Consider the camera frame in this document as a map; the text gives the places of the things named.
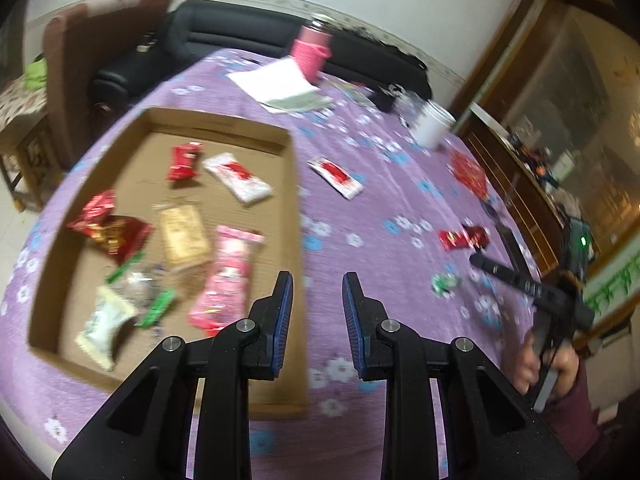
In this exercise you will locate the black charger plug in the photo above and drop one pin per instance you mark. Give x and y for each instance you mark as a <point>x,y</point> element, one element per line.
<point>387,97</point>

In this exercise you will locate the green cloth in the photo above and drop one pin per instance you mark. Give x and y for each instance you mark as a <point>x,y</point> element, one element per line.
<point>37,70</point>

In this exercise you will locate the purple floral tablecloth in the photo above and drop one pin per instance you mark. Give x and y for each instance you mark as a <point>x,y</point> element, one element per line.
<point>390,210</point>

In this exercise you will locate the dark red gold snack packet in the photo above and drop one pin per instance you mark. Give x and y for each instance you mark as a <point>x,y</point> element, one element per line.
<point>120,237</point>

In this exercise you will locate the brown armchair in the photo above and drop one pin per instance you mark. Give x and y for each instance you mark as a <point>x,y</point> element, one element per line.
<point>95,60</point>

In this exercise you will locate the bright red snack packet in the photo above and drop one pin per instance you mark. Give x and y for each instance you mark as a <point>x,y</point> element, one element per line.
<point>184,160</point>

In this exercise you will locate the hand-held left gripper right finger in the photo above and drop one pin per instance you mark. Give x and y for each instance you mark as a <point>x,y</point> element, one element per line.
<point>350,320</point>

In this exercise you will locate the person's right hand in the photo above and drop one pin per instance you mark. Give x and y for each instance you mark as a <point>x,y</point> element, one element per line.
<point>527,367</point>

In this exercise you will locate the wooden glass-door cabinet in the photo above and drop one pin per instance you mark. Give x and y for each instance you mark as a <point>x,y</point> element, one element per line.
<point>555,125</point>

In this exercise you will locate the red twisted-end snack packet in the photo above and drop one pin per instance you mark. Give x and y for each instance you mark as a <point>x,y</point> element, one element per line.
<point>462,237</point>

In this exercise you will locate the beige snack packet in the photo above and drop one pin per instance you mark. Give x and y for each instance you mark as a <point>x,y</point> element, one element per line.
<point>182,235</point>

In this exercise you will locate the shallow cardboard box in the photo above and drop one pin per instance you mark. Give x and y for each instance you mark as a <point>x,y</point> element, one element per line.
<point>150,160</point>

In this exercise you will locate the small green candy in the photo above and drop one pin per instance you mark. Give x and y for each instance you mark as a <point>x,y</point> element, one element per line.
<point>445,282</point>

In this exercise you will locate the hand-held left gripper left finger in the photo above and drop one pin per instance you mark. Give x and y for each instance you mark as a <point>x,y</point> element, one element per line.
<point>282,320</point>

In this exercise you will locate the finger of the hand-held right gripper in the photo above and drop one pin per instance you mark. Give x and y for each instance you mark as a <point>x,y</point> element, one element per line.
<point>505,272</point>

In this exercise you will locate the folded paper booklet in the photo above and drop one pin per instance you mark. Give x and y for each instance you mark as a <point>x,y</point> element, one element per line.
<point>280,87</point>

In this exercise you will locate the bottle with pink knitted sleeve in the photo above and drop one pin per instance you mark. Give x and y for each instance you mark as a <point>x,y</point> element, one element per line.
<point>312,52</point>

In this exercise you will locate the white red snack packet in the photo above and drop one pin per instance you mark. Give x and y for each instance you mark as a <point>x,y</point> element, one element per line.
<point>237,177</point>
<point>336,176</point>

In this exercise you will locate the clear green-edged snack packet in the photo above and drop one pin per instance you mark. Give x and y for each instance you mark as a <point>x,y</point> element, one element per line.
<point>142,285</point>

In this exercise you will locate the white green snack packet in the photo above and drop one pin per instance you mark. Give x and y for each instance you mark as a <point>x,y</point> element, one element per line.
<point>105,327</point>

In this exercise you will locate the pink snack packet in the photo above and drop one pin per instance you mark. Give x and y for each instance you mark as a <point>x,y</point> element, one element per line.
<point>225,280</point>

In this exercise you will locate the side table with patterned cloth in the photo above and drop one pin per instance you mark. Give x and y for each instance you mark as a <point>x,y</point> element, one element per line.
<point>20,125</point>

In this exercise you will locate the shiny red snack packet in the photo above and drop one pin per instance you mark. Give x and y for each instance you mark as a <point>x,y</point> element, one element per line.
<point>96,210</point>

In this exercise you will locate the black smartphone in clear case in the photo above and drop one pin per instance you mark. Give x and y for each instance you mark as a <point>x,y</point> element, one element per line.
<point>515,250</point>

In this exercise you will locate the person's right forearm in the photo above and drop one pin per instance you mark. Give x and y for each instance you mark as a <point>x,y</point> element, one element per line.
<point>575,425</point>

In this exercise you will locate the black leather sofa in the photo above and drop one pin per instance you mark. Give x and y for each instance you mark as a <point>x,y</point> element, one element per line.
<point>250,40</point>

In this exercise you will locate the red plastic bag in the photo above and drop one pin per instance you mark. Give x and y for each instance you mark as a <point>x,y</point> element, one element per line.
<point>470,172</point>

